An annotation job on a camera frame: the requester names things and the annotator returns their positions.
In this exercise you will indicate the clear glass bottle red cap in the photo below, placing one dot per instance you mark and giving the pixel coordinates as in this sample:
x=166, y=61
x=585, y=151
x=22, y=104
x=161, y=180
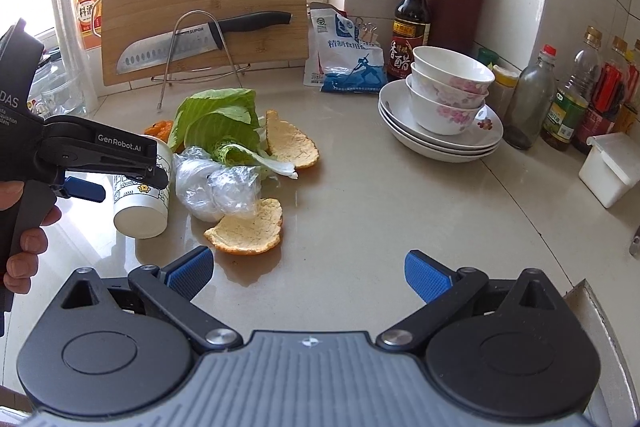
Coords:
x=531, y=101

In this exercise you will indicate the dark vinegar bottle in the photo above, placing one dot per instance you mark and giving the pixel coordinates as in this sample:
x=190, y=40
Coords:
x=411, y=28

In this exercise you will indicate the small orange tangerine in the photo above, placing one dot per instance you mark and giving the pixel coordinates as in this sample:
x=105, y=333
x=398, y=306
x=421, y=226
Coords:
x=161, y=130

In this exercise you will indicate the white plastic lidded box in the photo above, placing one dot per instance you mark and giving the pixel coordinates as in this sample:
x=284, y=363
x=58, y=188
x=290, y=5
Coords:
x=612, y=167

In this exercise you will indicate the top white floral bowl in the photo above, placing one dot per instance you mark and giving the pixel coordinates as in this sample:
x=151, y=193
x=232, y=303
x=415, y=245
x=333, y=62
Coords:
x=453, y=68

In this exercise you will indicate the oil bottle green label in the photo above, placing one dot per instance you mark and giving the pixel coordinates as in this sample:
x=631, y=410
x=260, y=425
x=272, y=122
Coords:
x=572, y=97

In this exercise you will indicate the yellow oil bottle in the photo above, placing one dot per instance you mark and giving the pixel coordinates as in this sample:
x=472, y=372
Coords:
x=629, y=111

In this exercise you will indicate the orange peel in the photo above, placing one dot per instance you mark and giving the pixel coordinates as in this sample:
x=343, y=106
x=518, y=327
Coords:
x=287, y=143
x=249, y=236

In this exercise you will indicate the green cabbage leaf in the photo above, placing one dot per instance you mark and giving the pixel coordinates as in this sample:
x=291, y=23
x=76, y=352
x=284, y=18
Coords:
x=224, y=123

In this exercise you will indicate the near orange peel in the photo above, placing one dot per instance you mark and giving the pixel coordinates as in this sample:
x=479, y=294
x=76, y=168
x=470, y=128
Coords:
x=249, y=236

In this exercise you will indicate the lower white floral bowl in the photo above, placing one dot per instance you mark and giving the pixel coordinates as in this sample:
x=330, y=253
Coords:
x=438, y=117

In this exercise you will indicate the clear glass mug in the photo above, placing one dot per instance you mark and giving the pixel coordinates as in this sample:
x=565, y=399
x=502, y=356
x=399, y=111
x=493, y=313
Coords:
x=55, y=93

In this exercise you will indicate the crumpled clear plastic bag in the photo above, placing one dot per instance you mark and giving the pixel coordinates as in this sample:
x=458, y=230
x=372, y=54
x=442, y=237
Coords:
x=211, y=191

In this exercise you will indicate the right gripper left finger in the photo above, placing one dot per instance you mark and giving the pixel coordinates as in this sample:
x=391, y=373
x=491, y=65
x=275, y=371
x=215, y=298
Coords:
x=167, y=293

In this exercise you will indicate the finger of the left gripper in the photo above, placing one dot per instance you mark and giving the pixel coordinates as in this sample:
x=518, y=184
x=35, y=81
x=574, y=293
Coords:
x=72, y=187
x=80, y=144

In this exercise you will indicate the far orange peel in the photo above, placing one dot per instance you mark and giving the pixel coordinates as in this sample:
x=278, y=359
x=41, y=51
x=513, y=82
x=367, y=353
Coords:
x=287, y=143

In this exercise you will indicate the red label sauce bottle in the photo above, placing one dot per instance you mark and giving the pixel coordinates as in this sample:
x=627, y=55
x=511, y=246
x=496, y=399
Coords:
x=606, y=98

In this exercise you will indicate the blue white salt bag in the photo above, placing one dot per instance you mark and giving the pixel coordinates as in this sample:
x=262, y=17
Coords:
x=342, y=57

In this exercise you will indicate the white floral bowl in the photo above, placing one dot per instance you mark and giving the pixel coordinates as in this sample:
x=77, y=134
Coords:
x=453, y=68
x=438, y=117

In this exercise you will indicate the person left hand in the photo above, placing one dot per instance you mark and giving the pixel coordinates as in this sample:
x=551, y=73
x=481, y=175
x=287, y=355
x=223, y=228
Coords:
x=23, y=266

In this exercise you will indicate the green lidded jar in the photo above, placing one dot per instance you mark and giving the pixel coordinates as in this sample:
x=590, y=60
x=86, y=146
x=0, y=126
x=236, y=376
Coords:
x=502, y=89

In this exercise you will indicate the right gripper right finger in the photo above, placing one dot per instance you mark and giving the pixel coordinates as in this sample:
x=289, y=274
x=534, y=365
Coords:
x=447, y=295

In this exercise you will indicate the black handled kitchen knife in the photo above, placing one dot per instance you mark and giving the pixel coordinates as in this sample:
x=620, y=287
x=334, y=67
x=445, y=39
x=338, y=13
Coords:
x=192, y=41

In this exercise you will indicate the stacked white plates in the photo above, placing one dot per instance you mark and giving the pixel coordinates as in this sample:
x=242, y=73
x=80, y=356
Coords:
x=479, y=140

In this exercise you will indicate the printed white paper cup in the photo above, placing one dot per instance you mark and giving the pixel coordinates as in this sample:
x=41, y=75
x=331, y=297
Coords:
x=140, y=210

